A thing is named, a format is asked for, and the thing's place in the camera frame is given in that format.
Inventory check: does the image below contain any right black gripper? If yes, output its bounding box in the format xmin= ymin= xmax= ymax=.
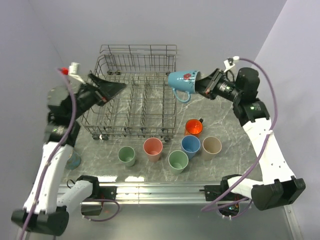
xmin=188 ymin=68 xmax=242 ymax=103

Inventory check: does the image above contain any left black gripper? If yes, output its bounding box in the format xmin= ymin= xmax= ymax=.
xmin=69 ymin=72 xmax=128 ymax=120

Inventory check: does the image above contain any light blue floral mug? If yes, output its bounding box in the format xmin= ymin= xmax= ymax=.
xmin=168 ymin=70 xmax=201 ymax=104

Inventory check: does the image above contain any green plastic cup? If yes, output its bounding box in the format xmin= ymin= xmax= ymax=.
xmin=168 ymin=150 xmax=189 ymax=175
xmin=118 ymin=146 xmax=136 ymax=167

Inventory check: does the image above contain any teal patterned mug yellow inside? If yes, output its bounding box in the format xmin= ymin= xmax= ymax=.
xmin=65 ymin=149 xmax=82 ymax=170

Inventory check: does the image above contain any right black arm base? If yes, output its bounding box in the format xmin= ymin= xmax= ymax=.
xmin=199 ymin=185 xmax=243 ymax=218

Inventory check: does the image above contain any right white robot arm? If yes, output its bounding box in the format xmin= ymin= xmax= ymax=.
xmin=191 ymin=67 xmax=306 ymax=212

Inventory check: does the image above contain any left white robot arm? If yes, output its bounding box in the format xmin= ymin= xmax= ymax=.
xmin=11 ymin=73 xmax=126 ymax=237

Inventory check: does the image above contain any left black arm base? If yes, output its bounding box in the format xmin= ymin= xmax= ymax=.
xmin=80 ymin=186 xmax=117 ymax=216

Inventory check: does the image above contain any blue plastic cup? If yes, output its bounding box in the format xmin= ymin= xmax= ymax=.
xmin=181 ymin=135 xmax=201 ymax=160

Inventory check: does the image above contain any beige plastic cup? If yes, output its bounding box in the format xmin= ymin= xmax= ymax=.
xmin=201 ymin=136 xmax=222 ymax=161

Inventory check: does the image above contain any pink plastic cup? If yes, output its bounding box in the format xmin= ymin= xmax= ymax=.
xmin=143 ymin=137 xmax=163 ymax=163

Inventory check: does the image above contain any grey wire dish rack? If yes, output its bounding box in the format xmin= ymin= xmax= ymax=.
xmin=80 ymin=44 xmax=178 ymax=143

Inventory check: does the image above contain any orange mug black handle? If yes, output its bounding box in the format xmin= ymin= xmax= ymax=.
xmin=184 ymin=118 xmax=204 ymax=138

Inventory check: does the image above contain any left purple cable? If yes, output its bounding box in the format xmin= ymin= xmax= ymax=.
xmin=17 ymin=67 xmax=121 ymax=240

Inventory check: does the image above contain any purple cable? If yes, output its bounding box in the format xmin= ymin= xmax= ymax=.
xmin=201 ymin=57 xmax=279 ymax=221
xmin=17 ymin=67 xmax=121 ymax=240

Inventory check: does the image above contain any aluminium mounting rail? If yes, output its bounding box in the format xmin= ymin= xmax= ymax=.
xmin=100 ymin=182 xmax=209 ymax=205

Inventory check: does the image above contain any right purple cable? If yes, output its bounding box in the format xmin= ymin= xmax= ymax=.
xmin=201 ymin=57 xmax=279 ymax=221

